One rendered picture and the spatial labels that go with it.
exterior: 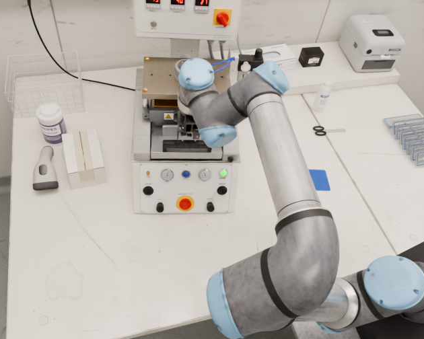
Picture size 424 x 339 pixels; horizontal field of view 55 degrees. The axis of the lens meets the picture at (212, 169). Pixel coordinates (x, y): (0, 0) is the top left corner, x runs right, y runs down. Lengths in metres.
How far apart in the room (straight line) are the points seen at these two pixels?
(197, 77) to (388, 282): 0.61
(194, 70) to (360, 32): 1.24
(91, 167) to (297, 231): 0.90
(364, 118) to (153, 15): 1.02
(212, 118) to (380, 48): 1.26
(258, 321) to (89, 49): 1.45
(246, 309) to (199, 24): 0.93
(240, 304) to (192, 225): 0.72
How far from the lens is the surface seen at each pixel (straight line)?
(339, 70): 2.03
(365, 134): 1.82
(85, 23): 1.81
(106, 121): 1.67
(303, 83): 1.89
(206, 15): 1.34
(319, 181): 1.57
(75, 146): 1.48
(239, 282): 0.67
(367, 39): 1.99
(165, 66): 1.33
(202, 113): 0.89
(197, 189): 1.34
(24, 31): 1.84
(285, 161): 0.71
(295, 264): 0.63
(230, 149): 1.28
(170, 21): 1.35
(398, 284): 1.00
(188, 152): 1.26
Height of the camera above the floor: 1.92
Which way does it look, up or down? 51 degrees down
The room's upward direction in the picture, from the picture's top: 9 degrees clockwise
